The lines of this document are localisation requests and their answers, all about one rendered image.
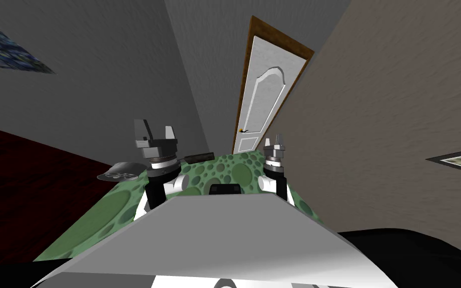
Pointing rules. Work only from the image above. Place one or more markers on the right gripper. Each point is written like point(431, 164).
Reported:
point(274, 152)

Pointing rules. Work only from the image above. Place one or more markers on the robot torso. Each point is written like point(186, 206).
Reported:
point(222, 240)

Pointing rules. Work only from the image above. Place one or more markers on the green spotted rug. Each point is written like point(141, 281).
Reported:
point(94, 224)

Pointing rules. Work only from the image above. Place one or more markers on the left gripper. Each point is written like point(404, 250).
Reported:
point(158, 148)

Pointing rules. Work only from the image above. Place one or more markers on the grey disc-shaped object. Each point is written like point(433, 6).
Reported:
point(123, 172)

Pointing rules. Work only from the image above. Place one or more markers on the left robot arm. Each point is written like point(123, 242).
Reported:
point(156, 192)

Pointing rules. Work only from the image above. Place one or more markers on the dark brown block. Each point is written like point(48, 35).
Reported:
point(199, 158)

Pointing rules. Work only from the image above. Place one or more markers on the white panelled door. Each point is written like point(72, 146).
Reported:
point(263, 100)

